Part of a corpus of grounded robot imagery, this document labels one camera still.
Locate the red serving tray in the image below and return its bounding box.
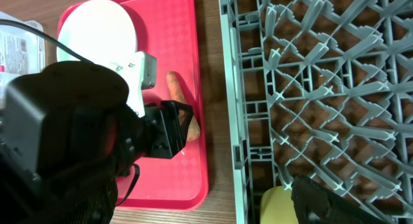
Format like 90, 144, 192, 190
57, 0, 210, 212

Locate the orange carrot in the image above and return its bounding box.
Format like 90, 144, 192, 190
166, 71, 201, 141

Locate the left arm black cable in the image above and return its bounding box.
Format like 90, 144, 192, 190
0, 19, 141, 207

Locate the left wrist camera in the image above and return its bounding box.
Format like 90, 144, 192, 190
106, 51, 157, 117

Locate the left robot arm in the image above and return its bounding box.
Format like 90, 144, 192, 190
1, 61, 193, 223

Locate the white round plate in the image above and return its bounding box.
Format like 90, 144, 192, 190
58, 0, 137, 66

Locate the yellow plastic cup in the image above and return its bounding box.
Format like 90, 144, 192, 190
259, 186, 298, 224

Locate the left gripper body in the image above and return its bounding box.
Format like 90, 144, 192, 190
140, 100, 194, 159

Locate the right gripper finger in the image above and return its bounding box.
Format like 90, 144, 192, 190
291, 176, 385, 224

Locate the grey dishwasher rack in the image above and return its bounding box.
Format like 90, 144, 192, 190
219, 0, 412, 223

